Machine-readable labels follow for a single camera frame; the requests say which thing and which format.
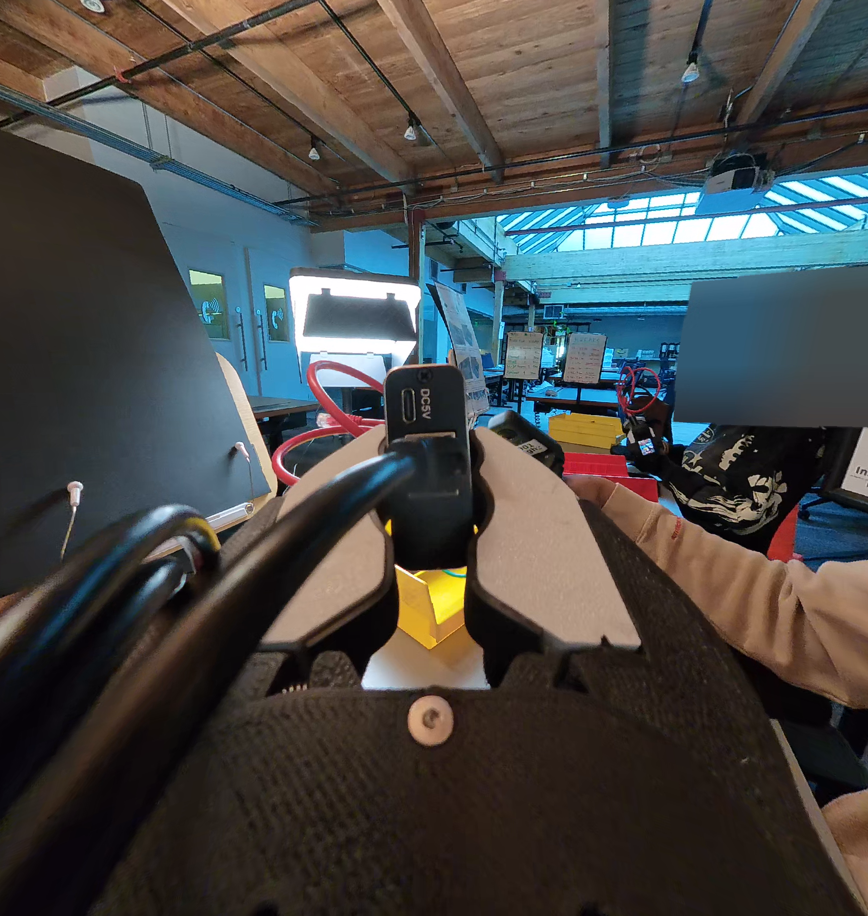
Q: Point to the wooden office desk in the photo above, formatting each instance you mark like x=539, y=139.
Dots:
x=284, y=408

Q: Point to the black ethernet splitter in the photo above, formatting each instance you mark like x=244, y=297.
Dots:
x=448, y=401

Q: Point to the black backdrop board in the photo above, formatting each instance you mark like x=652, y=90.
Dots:
x=83, y=322

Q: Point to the studio light panel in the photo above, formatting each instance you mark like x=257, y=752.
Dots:
x=355, y=315

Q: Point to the whiteboard with notes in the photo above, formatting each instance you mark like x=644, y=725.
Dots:
x=523, y=354
x=584, y=358

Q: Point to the ceiling projector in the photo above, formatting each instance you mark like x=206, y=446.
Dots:
x=731, y=182

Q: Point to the display poster board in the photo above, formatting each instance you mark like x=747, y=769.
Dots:
x=459, y=336

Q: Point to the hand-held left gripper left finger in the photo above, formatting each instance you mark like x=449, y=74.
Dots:
x=334, y=587

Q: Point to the person's right hand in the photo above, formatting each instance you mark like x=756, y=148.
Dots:
x=593, y=490

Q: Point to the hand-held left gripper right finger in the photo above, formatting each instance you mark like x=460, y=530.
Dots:
x=541, y=558

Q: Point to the yellow plastic bin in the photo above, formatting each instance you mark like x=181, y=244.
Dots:
x=420, y=615
x=584, y=429

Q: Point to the red plastic bin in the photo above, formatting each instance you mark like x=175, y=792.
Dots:
x=598, y=465

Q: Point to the person's right forearm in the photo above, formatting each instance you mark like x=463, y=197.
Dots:
x=763, y=608

